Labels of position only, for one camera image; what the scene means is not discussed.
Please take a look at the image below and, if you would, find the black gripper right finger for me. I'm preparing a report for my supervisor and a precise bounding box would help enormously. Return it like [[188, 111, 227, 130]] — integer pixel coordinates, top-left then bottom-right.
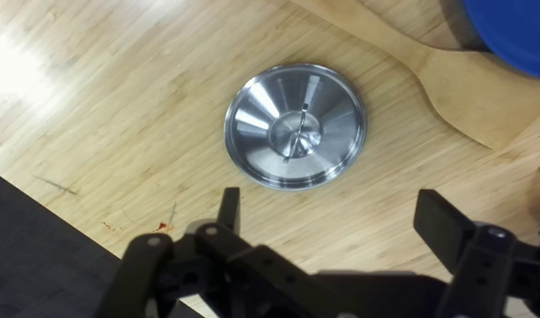
[[412, 187, 540, 318]]

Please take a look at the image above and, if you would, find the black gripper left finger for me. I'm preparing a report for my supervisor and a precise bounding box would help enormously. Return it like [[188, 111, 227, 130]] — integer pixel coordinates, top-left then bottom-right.
[[94, 185, 364, 318]]

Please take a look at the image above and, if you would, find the steel pot lid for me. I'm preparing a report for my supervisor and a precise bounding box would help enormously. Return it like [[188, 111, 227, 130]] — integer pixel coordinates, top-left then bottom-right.
[[221, 61, 366, 190]]

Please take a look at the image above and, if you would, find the blue round plate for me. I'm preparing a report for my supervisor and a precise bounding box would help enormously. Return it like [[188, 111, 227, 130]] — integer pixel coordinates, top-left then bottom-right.
[[460, 0, 540, 84]]

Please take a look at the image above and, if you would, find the wooden spatula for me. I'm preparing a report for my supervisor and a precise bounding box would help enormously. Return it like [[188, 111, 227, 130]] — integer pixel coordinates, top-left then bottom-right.
[[289, 0, 540, 152]]

